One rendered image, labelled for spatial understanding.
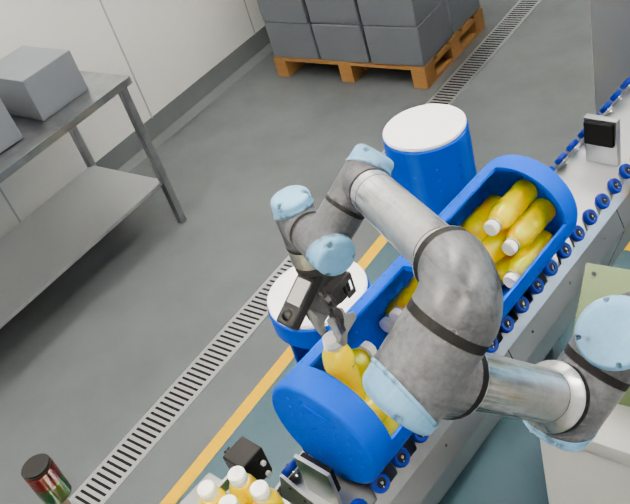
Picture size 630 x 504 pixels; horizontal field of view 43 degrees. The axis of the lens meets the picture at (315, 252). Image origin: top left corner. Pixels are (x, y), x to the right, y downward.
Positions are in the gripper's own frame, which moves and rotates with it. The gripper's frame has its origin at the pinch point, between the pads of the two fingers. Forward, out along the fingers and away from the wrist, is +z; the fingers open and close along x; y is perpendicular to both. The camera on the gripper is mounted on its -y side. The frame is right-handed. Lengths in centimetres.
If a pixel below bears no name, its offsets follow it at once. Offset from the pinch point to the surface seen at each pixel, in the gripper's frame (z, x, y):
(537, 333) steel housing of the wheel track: 44, -12, 53
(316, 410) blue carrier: 10.6, -0.7, -10.3
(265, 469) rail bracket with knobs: 34.9, 17.6, -17.9
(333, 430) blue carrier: 14.4, -4.5, -10.8
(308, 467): 24.9, 1.7, -16.1
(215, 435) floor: 129, 120, 16
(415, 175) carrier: 36, 52, 92
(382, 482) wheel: 32.3, -10.0, -7.8
